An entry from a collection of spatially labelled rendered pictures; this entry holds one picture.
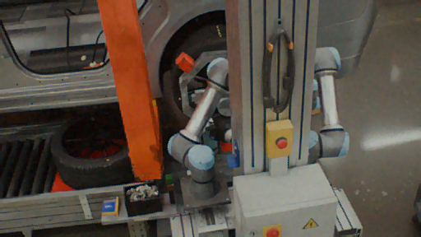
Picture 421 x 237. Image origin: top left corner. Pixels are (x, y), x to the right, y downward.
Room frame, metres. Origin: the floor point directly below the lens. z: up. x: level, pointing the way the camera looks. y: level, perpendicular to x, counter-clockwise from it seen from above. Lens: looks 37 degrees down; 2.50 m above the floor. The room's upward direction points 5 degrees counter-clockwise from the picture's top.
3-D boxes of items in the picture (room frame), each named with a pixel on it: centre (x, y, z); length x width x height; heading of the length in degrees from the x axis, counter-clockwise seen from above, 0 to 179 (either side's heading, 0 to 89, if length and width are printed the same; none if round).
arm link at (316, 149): (1.75, -0.45, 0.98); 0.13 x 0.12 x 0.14; 89
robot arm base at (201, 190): (1.70, 0.05, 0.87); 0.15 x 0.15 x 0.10
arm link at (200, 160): (1.70, 0.05, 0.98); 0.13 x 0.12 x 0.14; 39
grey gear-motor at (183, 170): (2.47, 0.20, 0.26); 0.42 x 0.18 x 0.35; 2
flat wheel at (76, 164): (2.61, 0.75, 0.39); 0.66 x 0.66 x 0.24
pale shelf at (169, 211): (1.96, 0.45, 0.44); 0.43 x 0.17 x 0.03; 92
